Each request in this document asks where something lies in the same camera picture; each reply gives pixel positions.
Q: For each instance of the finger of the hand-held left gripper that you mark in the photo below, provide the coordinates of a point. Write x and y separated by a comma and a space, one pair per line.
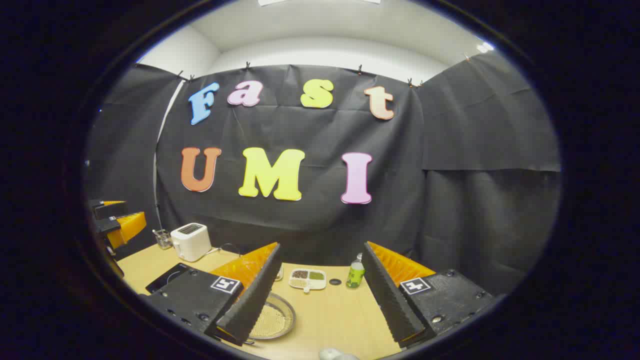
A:
127, 227
111, 209

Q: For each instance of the black induction cooktop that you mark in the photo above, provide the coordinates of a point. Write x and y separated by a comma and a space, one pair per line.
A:
165, 280

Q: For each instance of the pile of soybeans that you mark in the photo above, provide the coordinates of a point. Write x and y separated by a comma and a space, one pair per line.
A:
272, 320

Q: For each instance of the white divided dish with beans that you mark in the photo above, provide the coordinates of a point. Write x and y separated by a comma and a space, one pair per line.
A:
307, 279

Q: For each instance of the white rectangular plate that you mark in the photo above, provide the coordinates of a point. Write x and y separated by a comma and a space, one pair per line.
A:
279, 274

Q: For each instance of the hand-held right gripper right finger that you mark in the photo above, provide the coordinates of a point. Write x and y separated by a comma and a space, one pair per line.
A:
390, 300

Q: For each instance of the white toaster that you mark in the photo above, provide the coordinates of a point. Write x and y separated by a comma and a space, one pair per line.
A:
192, 245

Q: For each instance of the green drink bottle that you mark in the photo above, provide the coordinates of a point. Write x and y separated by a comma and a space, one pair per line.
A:
355, 275

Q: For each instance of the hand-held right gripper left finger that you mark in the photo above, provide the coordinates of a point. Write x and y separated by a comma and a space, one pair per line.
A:
255, 300

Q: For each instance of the stainless steel pot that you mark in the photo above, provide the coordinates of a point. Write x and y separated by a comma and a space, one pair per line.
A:
290, 315

